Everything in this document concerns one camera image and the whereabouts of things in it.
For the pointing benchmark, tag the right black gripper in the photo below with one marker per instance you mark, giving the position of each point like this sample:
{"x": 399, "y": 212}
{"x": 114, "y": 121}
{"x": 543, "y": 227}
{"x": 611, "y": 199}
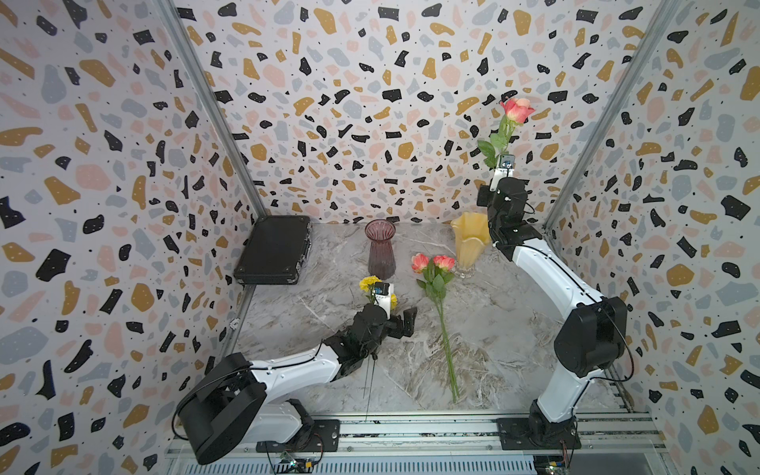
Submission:
{"x": 484, "y": 197}

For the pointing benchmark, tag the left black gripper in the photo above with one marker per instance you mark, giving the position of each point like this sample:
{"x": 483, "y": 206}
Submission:
{"x": 409, "y": 324}

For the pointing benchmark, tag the single pink rose stem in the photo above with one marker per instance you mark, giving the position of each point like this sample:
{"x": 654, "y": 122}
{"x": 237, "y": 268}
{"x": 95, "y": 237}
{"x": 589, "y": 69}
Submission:
{"x": 516, "y": 112}

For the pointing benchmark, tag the double pink rose stem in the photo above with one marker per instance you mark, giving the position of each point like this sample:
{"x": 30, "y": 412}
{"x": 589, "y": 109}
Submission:
{"x": 436, "y": 272}

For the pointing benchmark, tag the yellow carnation stem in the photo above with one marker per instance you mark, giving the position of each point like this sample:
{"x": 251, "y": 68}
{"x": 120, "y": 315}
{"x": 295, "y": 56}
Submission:
{"x": 368, "y": 287}
{"x": 393, "y": 301}

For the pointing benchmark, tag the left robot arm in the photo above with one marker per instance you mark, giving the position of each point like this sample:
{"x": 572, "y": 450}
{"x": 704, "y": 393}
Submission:
{"x": 246, "y": 401}

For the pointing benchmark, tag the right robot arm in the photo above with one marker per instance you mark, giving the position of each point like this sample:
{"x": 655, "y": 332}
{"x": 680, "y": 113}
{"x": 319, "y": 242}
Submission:
{"x": 592, "y": 336}

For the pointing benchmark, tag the yellow ruffled glass vase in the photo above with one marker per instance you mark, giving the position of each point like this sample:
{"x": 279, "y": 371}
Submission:
{"x": 472, "y": 237}

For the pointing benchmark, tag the purple ribbed glass vase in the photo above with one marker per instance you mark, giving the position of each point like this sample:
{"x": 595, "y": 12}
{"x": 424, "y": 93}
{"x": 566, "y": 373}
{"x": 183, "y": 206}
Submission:
{"x": 381, "y": 260}

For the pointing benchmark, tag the black hard case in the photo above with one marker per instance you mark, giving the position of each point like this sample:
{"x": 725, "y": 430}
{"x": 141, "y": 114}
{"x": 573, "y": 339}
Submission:
{"x": 275, "y": 252}

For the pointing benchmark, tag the right corner aluminium profile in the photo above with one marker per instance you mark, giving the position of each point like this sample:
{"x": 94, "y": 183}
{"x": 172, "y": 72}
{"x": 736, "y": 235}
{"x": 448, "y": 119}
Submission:
{"x": 656, "y": 29}

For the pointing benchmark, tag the corner aluminium profile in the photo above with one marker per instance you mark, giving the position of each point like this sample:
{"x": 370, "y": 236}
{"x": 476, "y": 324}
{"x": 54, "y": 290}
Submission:
{"x": 166, "y": 10}
{"x": 656, "y": 29}

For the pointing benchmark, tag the left corner aluminium profile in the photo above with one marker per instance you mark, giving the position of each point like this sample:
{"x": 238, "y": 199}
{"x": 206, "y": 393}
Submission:
{"x": 166, "y": 10}

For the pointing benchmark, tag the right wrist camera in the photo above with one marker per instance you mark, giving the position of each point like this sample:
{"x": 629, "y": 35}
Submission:
{"x": 504, "y": 168}

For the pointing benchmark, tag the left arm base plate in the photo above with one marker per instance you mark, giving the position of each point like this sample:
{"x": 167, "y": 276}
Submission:
{"x": 320, "y": 436}

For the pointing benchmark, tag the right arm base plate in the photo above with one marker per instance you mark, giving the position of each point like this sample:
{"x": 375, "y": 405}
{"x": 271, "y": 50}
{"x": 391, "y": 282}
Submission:
{"x": 527, "y": 434}

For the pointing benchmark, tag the aluminium front rail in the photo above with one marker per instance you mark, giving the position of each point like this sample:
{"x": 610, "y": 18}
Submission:
{"x": 460, "y": 433}

